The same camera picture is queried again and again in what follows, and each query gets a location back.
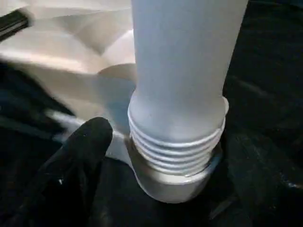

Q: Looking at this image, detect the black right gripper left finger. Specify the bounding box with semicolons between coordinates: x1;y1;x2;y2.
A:
7;117;114;227

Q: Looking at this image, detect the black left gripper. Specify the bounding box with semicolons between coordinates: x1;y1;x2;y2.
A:
0;9;32;41

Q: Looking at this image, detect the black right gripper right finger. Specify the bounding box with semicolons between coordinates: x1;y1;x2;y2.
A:
219;133;303;227

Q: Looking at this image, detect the white plastic table leg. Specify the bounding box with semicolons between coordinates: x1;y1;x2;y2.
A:
127;0;250;177

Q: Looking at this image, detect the black mat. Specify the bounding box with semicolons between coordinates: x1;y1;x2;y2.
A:
0;0;303;227

